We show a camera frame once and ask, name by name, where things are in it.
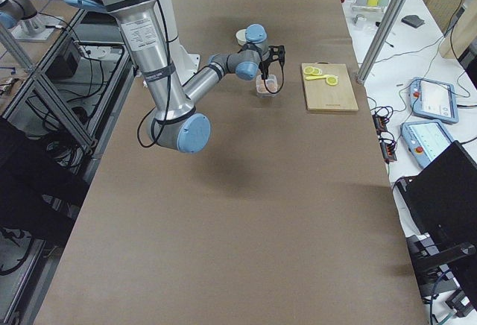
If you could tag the blue teach pendant near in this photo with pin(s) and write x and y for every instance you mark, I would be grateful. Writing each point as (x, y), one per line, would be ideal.
(426, 140)

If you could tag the lemon slice top right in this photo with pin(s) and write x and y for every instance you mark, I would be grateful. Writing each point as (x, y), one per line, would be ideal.
(331, 80)

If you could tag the black monitor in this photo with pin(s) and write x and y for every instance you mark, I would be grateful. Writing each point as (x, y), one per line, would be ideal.
(442, 203)

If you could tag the blue teach pendant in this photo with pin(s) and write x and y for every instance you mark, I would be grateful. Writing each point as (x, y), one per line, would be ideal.
(426, 140)
(432, 99)

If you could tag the aluminium frame post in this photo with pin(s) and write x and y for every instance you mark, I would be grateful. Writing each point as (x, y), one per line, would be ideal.
(379, 39)

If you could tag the white bowl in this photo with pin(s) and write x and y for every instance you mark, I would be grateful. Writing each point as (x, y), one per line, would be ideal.
(241, 37)

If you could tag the clear plastic egg box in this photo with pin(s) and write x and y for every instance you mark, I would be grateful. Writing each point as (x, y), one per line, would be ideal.
(266, 87)

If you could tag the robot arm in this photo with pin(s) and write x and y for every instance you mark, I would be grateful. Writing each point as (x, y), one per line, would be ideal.
(175, 122)
(14, 11)

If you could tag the lemon slice pair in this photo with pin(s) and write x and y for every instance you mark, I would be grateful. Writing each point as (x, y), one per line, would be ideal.
(309, 70)
(316, 71)

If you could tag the yellow plastic knife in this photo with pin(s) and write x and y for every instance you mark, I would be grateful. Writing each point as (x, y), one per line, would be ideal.
(315, 77)

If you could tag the blue teach pendant far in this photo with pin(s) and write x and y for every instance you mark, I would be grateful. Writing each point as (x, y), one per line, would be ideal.
(432, 99)

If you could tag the lemon slice upper left pair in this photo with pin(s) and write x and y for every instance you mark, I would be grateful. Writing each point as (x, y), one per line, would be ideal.
(309, 70)

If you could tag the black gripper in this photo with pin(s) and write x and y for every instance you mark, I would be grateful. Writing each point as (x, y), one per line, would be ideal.
(265, 65)

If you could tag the wooden cutting board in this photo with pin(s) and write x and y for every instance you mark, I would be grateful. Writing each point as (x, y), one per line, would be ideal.
(321, 97)

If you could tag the lemon slice lower left pair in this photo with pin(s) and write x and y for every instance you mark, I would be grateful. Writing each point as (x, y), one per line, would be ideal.
(316, 71)

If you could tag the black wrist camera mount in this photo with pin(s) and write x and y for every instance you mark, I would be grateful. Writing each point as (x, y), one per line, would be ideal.
(277, 54)

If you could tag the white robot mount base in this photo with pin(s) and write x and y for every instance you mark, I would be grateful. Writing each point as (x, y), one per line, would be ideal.
(186, 63)

